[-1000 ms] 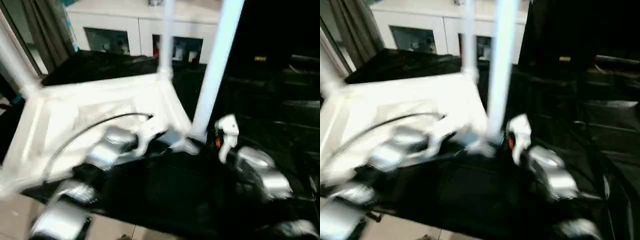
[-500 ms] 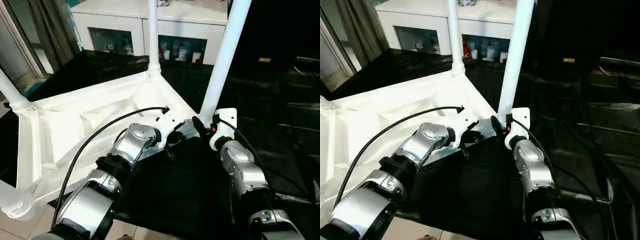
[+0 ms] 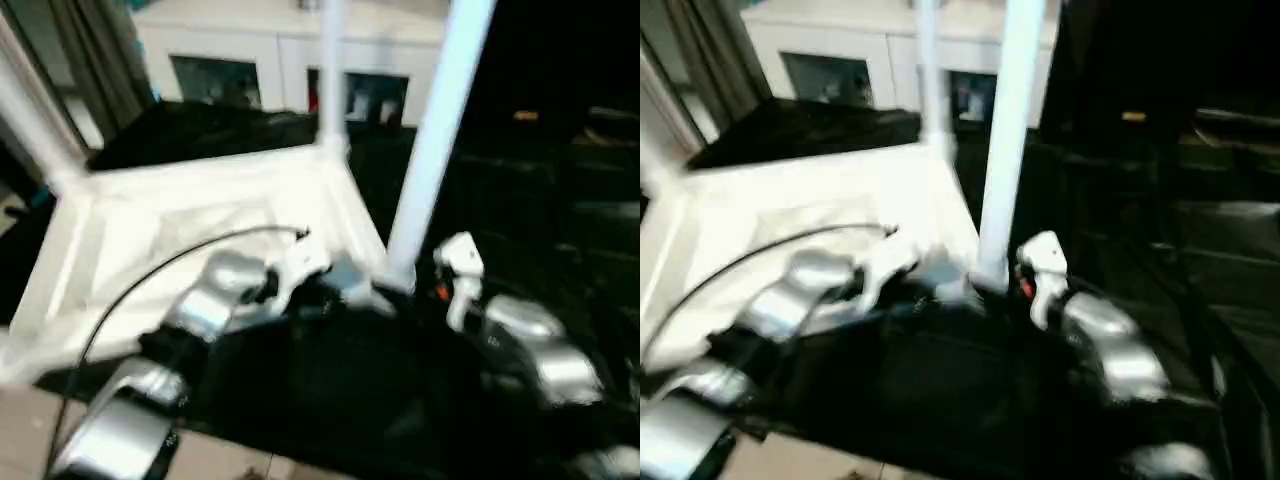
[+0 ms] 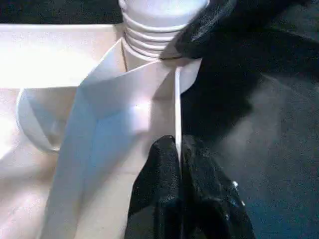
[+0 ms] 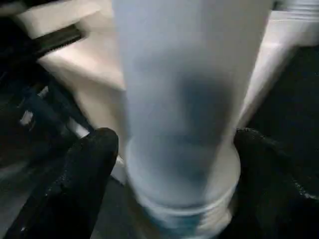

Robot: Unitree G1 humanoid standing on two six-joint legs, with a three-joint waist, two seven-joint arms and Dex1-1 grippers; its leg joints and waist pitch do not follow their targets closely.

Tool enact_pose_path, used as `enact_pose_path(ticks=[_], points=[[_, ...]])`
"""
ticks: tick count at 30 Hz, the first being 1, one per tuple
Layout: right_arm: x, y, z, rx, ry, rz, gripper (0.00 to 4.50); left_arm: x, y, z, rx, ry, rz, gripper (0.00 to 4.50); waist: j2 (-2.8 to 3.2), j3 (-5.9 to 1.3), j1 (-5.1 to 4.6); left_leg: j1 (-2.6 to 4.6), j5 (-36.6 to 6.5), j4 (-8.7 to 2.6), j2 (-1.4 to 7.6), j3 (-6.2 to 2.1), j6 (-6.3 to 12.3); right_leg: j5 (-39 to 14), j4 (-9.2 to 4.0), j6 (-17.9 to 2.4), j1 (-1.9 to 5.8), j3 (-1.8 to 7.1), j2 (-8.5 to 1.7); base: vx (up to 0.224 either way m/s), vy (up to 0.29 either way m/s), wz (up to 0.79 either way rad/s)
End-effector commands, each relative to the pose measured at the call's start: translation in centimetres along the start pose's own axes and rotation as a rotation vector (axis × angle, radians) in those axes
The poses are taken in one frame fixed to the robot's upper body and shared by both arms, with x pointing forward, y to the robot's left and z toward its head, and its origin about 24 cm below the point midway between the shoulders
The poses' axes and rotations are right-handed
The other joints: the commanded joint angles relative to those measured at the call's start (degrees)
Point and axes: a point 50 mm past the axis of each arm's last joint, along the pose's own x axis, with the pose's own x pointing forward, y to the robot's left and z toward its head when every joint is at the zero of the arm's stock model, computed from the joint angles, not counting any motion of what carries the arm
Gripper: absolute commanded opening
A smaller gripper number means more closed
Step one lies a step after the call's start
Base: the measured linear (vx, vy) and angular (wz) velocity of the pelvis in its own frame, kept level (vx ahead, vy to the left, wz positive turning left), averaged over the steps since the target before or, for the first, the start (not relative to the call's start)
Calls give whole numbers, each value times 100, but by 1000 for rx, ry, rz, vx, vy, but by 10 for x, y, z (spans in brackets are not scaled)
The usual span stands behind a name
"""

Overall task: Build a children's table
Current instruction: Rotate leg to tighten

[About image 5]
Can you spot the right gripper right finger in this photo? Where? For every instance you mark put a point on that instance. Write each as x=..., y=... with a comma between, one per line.
x=279, y=194

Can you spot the white plastic table top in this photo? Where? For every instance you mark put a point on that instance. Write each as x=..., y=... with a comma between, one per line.
x=87, y=74

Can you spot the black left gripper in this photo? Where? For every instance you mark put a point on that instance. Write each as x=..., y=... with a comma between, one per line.
x=25, y=64

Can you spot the black work mat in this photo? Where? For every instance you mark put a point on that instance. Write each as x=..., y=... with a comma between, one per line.
x=286, y=99

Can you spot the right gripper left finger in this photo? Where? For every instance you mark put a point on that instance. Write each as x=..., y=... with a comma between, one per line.
x=74, y=189

